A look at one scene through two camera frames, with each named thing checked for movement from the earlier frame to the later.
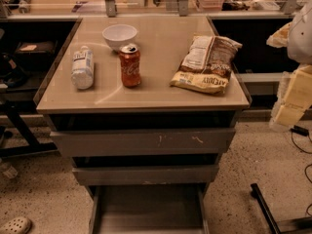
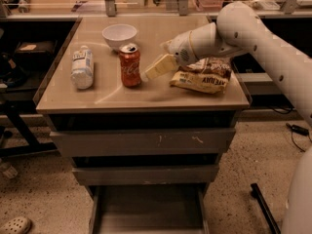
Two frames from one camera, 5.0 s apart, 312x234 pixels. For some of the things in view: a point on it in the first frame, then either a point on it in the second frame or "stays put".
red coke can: (130, 56) stays put
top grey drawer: (84, 142) stays put
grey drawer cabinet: (148, 151) stays put
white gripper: (301, 38) → (179, 48)
